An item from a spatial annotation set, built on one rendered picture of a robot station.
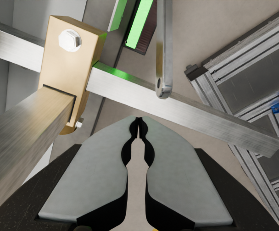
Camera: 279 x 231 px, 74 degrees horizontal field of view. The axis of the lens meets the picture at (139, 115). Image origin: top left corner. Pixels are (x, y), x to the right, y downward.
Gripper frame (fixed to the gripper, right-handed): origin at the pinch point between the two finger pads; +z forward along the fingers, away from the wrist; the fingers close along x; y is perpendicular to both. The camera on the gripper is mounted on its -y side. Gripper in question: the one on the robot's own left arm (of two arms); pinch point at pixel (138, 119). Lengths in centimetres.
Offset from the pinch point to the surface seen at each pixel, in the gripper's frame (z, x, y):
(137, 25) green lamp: 24.9, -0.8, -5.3
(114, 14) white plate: 15.5, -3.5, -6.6
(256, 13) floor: 95, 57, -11
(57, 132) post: 4.6, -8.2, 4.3
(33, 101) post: 4.5, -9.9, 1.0
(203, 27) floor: 95, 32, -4
